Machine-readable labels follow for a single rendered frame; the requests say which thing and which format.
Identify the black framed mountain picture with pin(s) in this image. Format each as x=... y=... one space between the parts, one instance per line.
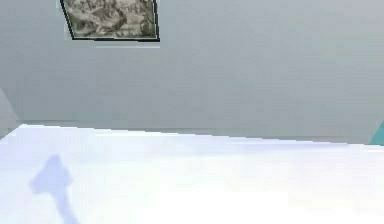
x=110 y=18

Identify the teal object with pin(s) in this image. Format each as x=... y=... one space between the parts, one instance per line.
x=379 y=137

